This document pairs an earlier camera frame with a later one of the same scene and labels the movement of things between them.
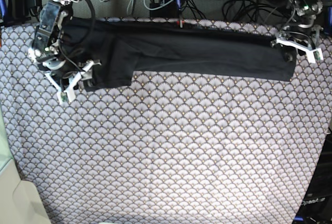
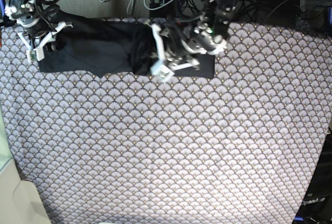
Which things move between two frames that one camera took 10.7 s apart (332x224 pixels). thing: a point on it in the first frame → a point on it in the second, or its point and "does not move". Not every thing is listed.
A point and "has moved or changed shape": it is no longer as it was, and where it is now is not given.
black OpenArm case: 316,208 does not move
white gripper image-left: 68,94 → 37,53
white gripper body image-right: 316,54 → 163,68
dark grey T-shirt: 122,47 has moved or changed shape
